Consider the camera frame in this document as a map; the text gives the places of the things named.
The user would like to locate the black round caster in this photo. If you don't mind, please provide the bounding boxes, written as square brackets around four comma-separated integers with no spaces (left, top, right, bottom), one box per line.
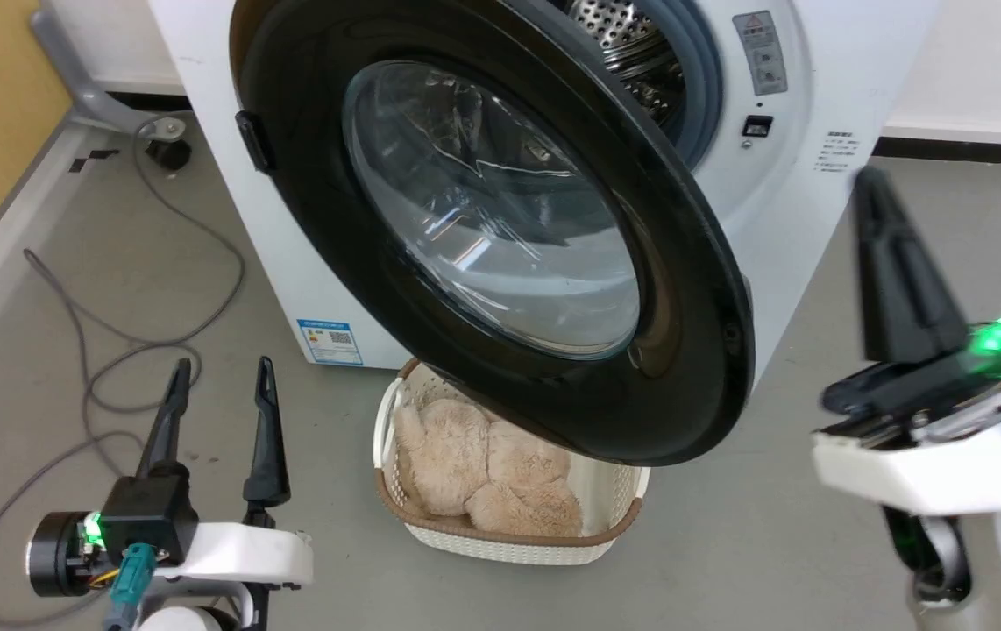
[145,138,194,173]

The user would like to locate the white front-load washing machine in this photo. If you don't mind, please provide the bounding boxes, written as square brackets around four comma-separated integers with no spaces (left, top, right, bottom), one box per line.
[146,0,941,395]

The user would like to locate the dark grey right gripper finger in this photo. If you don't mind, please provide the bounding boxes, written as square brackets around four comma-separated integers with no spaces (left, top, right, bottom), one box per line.
[852,164,972,365]

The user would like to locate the grey rubber door gasket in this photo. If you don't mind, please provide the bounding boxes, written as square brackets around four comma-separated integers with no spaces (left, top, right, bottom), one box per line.
[632,0,726,169]

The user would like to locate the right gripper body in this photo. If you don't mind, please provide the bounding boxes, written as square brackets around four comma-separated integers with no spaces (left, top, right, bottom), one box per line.
[811,301,1001,519]

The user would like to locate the grey looped floor cable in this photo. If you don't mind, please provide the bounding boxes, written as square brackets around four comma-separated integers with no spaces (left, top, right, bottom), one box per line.
[83,114,248,415]

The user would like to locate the beige plush teddy bear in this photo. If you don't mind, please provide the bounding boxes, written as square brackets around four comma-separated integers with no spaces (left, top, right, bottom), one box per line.
[392,398,586,538]

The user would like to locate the grey drain hose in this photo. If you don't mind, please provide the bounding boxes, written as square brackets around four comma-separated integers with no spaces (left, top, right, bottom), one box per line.
[29,5,170,134]

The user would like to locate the blue energy label sticker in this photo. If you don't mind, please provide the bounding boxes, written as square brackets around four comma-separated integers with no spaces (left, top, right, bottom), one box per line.
[296,317,365,367]

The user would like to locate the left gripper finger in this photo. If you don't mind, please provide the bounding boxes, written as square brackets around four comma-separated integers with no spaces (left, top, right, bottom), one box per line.
[136,357,194,479]
[243,356,292,528]

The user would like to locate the grey warning label sticker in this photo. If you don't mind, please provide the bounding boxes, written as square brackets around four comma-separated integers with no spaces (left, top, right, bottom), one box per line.
[732,10,790,96]

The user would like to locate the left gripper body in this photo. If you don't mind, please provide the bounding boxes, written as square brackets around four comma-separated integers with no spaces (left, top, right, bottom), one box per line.
[26,464,315,600]

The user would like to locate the grey long floor cable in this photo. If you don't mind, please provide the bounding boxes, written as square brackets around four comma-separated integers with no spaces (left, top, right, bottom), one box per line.
[0,249,153,628]

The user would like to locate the white woven laundry basket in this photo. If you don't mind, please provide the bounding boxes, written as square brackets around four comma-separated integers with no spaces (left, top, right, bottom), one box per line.
[372,356,652,567]

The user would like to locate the steel washer drum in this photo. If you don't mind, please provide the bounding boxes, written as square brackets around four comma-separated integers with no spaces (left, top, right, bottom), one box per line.
[564,0,687,125]

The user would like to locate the black round glass washer door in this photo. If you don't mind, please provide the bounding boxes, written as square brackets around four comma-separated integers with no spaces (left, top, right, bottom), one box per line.
[231,0,756,468]

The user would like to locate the teal cable connector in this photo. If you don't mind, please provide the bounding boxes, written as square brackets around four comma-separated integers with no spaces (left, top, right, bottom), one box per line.
[104,542,158,631]

